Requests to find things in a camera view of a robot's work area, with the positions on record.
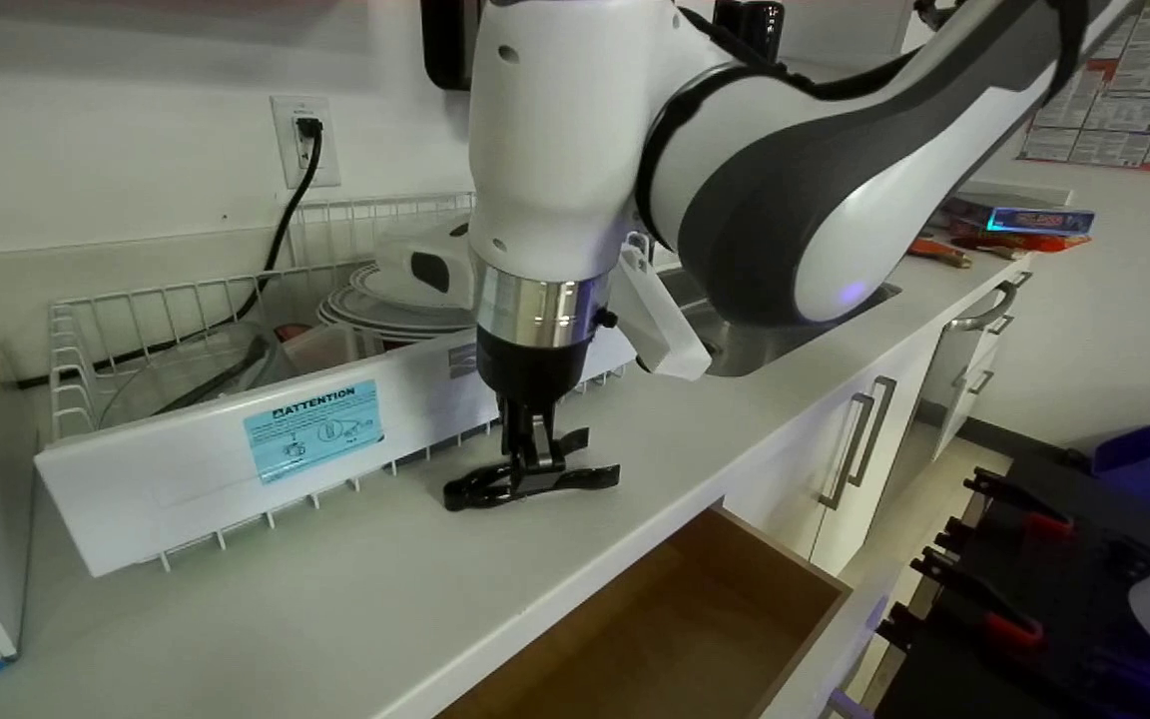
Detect black power cable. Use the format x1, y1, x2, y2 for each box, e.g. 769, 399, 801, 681
11, 114, 331, 399

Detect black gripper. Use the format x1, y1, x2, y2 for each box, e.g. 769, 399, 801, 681
474, 322, 602, 473

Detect steel cabinet bar handle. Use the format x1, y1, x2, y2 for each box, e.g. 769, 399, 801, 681
817, 387, 880, 515
952, 267, 1035, 339
851, 370, 903, 491

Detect black wall soap dispenser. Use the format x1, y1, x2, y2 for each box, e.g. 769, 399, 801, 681
710, 0, 793, 73

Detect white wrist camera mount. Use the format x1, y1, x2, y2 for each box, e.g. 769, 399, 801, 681
602, 235, 718, 387

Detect white wall outlet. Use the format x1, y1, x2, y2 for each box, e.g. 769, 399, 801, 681
268, 93, 343, 191

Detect black robot cart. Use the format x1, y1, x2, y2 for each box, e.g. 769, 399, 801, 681
851, 423, 1150, 719

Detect white wire dish rack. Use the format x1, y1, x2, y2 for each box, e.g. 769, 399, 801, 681
34, 322, 649, 583
42, 187, 489, 451

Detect wall poster with red text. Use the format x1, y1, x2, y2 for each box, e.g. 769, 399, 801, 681
1016, 0, 1150, 178

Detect white lower cabinet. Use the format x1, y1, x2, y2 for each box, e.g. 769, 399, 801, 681
714, 255, 1047, 580

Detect steel paper towel dispenser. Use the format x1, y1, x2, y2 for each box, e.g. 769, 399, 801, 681
417, 0, 489, 94

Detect black kitchen tongs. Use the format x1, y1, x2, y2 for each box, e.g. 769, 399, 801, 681
439, 451, 628, 517

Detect orange red tool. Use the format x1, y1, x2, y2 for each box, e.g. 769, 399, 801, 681
903, 226, 976, 271

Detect white plate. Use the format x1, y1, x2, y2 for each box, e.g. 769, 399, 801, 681
315, 279, 482, 354

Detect black clamps with red grips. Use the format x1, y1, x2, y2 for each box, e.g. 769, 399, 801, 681
870, 457, 1088, 671

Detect blue flat box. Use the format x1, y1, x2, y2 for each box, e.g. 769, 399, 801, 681
938, 191, 1100, 260

